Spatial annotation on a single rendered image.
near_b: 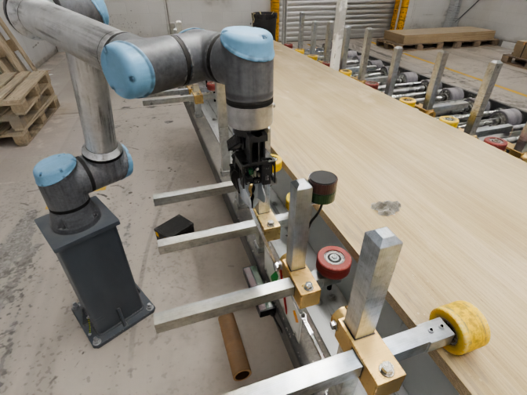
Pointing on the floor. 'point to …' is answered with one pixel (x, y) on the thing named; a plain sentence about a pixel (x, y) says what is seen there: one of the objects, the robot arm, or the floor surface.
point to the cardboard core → (234, 347)
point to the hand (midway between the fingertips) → (251, 201)
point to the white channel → (338, 34)
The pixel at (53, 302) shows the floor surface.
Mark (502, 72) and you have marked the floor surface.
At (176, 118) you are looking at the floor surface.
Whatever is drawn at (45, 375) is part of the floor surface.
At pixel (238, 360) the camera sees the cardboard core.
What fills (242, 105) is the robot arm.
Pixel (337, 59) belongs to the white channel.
